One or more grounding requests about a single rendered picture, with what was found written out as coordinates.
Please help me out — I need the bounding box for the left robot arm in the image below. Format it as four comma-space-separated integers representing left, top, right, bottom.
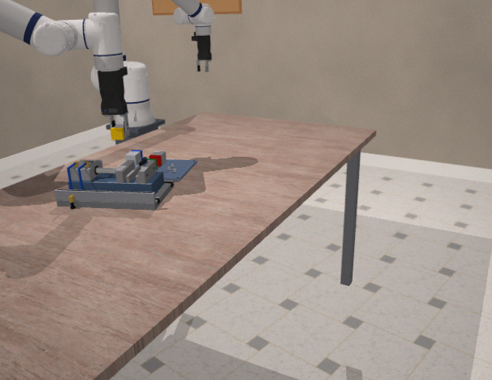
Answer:
90, 0, 215, 127

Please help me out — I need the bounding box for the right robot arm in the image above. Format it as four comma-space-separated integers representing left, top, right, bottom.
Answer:
0, 0, 123, 58

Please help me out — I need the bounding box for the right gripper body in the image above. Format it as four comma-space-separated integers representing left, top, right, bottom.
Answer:
93, 55, 128, 115

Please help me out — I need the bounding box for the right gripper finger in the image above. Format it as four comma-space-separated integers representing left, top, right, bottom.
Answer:
105, 115, 116, 128
120, 112, 129, 132

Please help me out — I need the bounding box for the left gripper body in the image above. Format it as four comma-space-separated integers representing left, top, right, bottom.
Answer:
192, 27, 212, 60

